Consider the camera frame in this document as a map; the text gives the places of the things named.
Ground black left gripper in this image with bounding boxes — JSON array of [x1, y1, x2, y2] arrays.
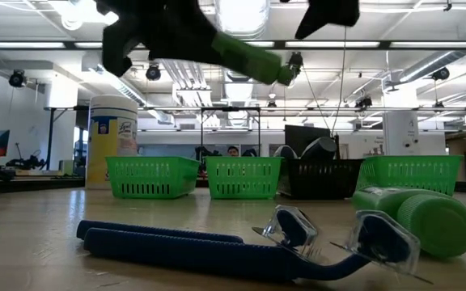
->
[[95, 0, 234, 78]]

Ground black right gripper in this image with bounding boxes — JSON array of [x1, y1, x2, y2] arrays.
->
[[295, 0, 362, 40]]

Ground green travel bottle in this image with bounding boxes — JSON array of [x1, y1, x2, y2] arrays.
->
[[352, 186, 466, 259], [211, 31, 295, 86]]

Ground blue razor with clear cap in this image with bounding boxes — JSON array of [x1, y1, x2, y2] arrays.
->
[[75, 205, 323, 262], [83, 209, 434, 286]]

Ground yellow white wipes canister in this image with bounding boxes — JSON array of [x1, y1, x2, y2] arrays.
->
[[86, 95, 139, 190]]

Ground black background monitor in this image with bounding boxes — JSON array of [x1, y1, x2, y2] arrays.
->
[[284, 124, 332, 158]]

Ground green plastic slotted basket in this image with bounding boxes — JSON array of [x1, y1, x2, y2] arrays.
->
[[205, 156, 285, 200], [105, 156, 201, 200], [356, 154, 464, 197]]

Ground black plastic slotted basket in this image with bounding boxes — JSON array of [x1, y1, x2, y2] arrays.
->
[[279, 158, 366, 200]]

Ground black frame background table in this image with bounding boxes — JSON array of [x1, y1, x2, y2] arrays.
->
[[199, 106, 262, 158]]

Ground white pillar with camera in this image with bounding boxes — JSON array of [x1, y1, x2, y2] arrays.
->
[[382, 111, 420, 157]]

